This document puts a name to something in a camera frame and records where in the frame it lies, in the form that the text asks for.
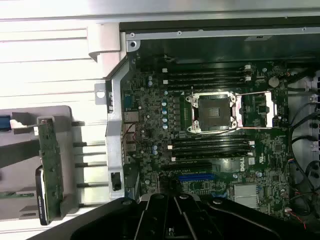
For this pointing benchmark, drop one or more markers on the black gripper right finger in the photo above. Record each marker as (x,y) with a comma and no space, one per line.
(192,220)

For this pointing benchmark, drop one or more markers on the round coin battery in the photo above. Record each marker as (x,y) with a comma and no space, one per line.
(274,81)

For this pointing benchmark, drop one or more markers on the silver chipset heatsink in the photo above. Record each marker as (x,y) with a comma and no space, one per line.
(246,196)

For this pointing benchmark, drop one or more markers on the black RAM slot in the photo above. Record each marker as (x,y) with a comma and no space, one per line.
(205,81)
(210,145)
(211,156)
(205,70)

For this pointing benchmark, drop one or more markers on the green motherboard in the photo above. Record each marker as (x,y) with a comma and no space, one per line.
(150,100)

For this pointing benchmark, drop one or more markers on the open grey PC case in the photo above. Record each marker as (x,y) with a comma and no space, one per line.
(115,125)

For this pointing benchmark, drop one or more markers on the blue expansion slot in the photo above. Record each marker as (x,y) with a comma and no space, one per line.
(197,178)

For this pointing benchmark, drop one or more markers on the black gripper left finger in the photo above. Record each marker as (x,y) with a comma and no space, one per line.
(155,220)

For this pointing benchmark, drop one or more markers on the metal socket cover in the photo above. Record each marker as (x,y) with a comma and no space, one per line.
(270,105)

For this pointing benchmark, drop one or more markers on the hard disk with blue rails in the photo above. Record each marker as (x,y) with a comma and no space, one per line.
(5,122)

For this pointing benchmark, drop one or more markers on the CPU socket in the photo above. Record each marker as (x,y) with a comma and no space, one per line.
(212,110)

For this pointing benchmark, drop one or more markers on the grey parts rack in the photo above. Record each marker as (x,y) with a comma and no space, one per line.
(67,115)

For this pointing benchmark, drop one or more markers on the black expansion slot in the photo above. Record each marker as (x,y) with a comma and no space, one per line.
(187,167)

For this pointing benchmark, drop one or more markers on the green RAM stick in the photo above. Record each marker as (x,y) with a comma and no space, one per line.
(15,195)

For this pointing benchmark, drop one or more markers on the grey case corner bracket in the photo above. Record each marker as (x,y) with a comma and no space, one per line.
(103,37)

